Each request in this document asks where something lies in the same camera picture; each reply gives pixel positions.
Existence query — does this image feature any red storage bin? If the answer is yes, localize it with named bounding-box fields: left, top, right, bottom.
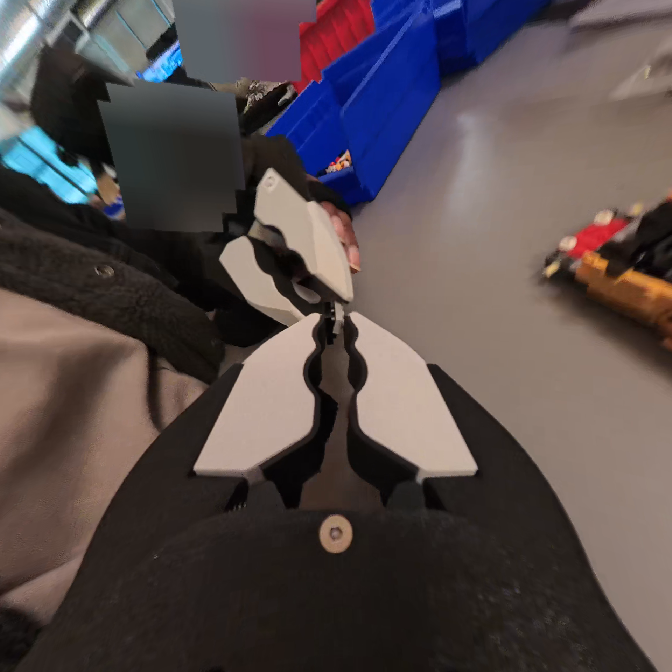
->
left=291, top=0, right=376, bottom=95

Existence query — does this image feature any empty blue storage bin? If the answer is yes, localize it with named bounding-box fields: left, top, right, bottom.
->
left=430, top=0, right=552, bottom=77

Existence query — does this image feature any black chair headrest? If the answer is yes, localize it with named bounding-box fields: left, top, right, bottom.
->
left=30, top=46, right=138, bottom=165

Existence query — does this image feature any yellow lego car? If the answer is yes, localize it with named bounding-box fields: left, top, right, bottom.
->
left=541, top=197, right=672, bottom=350

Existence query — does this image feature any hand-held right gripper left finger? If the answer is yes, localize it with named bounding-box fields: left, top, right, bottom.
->
left=193, top=313, right=322, bottom=481

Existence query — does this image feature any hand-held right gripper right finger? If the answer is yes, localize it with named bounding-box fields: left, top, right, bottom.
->
left=346, top=312, right=478, bottom=483

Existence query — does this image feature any person's left hand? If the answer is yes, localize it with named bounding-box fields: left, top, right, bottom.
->
left=323, top=202, right=363, bottom=274

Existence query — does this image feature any blue bin with lego pieces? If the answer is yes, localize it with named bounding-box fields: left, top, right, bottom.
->
left=267, top=8, right=443, bottom=207

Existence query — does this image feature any taupe sweatshirt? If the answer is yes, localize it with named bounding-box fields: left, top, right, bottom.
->
left=0, top=286, right=211, bottom=625

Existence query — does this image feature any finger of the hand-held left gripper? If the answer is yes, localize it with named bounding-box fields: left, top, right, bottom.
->
left=219, top=235, right=321, bottom=327
left=253, top=168, right=355, bottom=304

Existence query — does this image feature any silver ventilation duct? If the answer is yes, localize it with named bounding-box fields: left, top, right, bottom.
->
left=0, top=0, right=74, bottom=85

